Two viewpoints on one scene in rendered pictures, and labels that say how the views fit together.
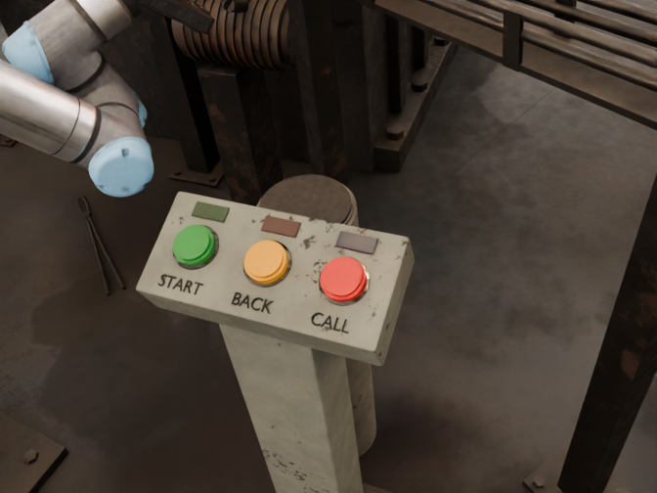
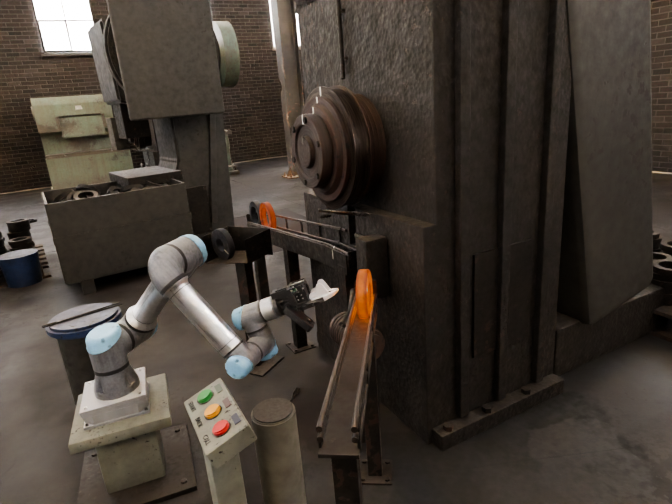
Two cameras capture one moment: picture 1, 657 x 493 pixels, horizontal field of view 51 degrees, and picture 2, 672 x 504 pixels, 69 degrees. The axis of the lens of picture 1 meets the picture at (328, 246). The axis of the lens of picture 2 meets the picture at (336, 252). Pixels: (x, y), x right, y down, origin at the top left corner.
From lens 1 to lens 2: 0.86 m
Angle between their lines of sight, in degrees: 41
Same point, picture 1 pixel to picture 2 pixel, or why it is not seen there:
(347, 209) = (281, 418)
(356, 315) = (213, 441)
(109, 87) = (260, 337)
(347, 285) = (217, 429)
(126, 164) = (235, 365)
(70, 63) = (249, 323)
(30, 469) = (179, 485)
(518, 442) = not seen: outside the picture
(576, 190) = not seen: outside the picture
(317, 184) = (285, 404)
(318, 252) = (225, 416)
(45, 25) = (246, 308)
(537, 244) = not seen: outside the picture
